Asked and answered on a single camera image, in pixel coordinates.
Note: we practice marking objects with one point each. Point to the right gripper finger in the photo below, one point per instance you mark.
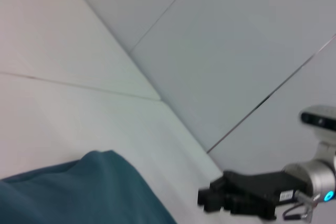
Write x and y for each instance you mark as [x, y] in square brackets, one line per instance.
[218, 182]
[212, 200]

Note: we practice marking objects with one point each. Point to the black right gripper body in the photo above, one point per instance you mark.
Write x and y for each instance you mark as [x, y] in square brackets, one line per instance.
[262, 192]

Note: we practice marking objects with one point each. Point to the teal T-shirt with FREE print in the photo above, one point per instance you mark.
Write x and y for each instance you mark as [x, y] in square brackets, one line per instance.
[78, 190]

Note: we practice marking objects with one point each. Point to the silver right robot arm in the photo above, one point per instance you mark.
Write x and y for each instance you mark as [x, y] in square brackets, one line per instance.
[317, 179]

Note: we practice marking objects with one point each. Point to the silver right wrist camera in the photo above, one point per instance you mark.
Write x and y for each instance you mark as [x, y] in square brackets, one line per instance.
[323, 124]

